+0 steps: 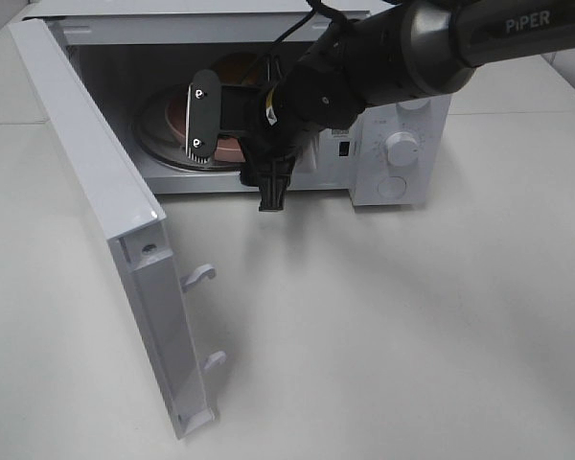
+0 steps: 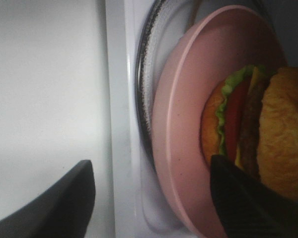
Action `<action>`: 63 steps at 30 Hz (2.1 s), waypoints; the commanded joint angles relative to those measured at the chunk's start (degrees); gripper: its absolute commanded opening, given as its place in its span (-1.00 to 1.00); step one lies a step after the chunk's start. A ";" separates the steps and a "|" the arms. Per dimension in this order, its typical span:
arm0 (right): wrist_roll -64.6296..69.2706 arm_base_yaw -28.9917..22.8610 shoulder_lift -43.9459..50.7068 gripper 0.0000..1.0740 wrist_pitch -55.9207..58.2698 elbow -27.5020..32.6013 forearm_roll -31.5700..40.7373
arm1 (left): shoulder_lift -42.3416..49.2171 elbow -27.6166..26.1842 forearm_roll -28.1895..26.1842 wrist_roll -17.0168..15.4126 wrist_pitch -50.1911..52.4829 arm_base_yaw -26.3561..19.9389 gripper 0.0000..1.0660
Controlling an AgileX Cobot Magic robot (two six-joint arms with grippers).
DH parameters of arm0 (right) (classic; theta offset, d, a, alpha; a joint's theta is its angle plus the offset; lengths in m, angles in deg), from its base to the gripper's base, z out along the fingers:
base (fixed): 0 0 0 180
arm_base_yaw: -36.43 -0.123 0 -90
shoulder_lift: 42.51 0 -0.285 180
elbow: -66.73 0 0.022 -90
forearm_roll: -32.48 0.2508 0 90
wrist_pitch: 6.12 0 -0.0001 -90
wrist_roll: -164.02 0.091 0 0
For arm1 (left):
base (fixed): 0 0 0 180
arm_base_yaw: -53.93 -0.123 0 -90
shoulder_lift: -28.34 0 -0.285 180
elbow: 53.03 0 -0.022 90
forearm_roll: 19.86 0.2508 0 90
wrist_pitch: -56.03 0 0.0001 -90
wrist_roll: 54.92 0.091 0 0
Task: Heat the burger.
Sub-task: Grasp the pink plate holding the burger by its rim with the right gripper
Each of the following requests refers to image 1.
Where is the pink round plate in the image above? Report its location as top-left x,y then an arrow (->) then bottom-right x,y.
165,88 -> 244,166

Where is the lower white microwave knob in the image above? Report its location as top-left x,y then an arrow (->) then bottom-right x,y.
384,131 -> 420,168

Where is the white microwave door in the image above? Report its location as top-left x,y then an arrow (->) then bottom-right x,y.
9,19 -> 225,438

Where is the round white door button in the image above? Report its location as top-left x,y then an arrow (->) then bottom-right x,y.
378,176 -> 407,199

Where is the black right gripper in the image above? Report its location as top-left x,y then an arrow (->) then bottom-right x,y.
240,62 -> 355,212

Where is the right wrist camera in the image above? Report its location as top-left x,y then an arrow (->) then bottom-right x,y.
185,69 -> 264,167

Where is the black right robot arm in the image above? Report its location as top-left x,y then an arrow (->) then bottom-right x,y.
240,1 -> 575,212

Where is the glass microwave turntable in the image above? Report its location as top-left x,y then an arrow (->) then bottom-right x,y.
132,85 -> 241,172

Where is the white microwave oven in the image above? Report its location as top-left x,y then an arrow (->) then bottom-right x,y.
11,1 -> 449,206

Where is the burger with lettuce and cheese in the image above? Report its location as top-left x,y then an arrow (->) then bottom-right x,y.
210,52 -> 268,86

